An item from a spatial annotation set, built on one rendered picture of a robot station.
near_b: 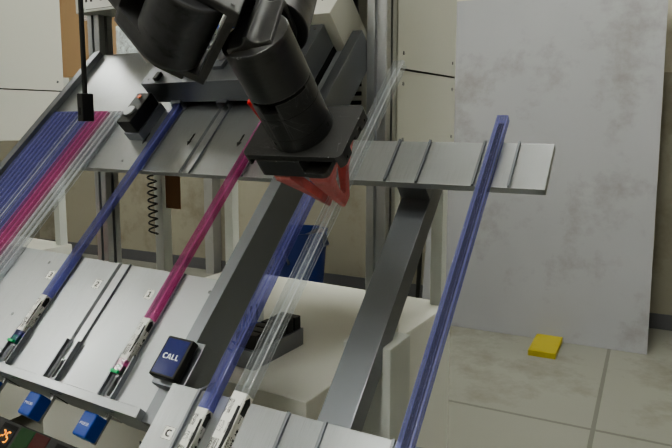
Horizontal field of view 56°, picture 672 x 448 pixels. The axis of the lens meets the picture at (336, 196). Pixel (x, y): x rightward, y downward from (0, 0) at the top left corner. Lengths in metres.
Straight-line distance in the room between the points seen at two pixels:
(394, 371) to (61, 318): 0.52
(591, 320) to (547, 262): 0.33
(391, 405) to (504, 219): 2.63
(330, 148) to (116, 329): 0.50
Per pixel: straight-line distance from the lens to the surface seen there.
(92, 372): 0.92
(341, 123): 0.56
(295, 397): 1.09
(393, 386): 0.74
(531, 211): 3.30
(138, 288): 0.96
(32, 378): 0.96
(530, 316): 3.33
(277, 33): 0.51
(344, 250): 4.04
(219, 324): 0.85
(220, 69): 1.13
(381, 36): 1.13
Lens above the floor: 1.07
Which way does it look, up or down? 7 degrees down
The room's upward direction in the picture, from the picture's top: straight up
